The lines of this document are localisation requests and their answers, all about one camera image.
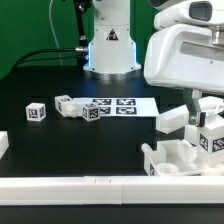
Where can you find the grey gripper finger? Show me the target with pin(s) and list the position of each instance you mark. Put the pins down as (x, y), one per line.
(191, 98)

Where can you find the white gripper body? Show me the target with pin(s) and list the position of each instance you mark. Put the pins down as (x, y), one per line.
(187, 50)

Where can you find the white chair seat frame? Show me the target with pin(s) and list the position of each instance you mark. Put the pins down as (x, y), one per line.
(177, 158)

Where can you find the small white tagged block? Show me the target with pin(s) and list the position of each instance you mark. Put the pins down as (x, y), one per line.
(35, 112)

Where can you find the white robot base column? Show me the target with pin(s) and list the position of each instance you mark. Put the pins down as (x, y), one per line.
(112, 51)

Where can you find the white chair back assembly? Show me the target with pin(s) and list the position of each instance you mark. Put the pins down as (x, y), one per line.
(177, 118)

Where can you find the white sheet with tags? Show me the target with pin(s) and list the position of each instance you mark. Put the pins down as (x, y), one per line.
(122, 107)

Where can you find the white tagged cube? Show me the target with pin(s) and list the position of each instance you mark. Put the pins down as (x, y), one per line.
(91, 112)

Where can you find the white part at left edge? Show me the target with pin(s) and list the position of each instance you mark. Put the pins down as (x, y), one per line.
(4, 144)

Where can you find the white front barrier rail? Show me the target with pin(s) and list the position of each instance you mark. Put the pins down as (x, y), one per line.
(111, 190)

